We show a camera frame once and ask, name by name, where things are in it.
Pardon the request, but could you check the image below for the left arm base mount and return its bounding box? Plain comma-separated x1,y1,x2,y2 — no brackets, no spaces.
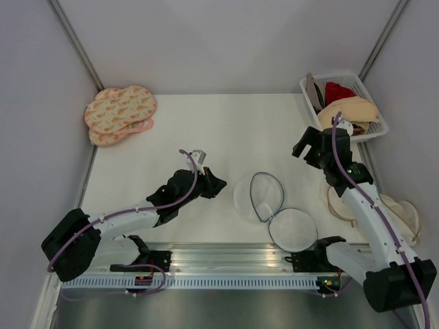
110,250,172,273

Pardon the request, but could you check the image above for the cream laundry bag right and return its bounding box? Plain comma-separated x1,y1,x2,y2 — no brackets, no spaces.
380,194,422,247

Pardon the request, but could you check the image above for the aluminium mounting rail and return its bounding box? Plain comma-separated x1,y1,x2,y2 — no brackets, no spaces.
83,236,380,274

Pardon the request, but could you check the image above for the right aluminium frame post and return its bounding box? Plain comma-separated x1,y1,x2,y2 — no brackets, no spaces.
359,0,412,81

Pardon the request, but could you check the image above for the left aluminium frame post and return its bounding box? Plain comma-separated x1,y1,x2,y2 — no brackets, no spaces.
47,0,104,91

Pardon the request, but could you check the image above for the floral laundry bag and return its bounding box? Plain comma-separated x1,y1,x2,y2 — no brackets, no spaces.
84,86,158,134
88,118,154,147

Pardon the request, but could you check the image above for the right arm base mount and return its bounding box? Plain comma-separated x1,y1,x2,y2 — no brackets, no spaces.
283,250,334,273

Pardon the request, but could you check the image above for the aluminium frame post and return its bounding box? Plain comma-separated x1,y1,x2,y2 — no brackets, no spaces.
47,0,104,91
359,0,412,81

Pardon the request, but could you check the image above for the purple cable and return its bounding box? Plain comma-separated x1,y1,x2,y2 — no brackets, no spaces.
47,149,199,273
331,111,431,329

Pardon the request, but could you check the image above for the beige grey bra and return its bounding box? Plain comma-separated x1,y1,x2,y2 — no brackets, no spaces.
306,73,325,109

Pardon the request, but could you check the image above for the floral laundry bag bottom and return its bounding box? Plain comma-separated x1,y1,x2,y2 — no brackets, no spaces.
88,118,154,147

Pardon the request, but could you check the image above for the floral laundry bag top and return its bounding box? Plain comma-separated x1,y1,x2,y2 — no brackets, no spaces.
84,86,158,134

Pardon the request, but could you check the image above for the white mesh laundry bag blue zipper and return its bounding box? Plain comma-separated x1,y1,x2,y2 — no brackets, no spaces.
233,171,318,253

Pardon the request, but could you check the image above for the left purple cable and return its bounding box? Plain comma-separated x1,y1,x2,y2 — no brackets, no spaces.
47,149,199,273

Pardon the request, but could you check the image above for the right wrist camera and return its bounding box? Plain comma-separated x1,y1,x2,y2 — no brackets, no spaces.
333,118,354,136

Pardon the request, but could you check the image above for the red bra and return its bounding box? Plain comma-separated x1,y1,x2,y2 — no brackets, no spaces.
325,82,356,105

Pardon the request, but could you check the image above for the white plastic basket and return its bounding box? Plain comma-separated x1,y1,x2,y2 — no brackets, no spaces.
299,73,388,143

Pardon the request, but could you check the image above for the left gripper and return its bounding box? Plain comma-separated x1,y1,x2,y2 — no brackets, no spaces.
177,166,227,208

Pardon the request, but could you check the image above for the white slotted cable duct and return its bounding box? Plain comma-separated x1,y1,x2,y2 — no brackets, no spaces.
62,274,318,290

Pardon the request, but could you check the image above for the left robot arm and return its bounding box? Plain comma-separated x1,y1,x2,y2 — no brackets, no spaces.
41,167,227,282

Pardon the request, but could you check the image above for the black bra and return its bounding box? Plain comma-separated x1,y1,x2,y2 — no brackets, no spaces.
313,105,323,113

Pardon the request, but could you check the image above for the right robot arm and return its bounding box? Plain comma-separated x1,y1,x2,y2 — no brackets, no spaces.
292,127,437,313

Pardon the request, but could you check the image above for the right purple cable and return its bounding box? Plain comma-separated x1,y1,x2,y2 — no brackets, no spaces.
331,111,431,329

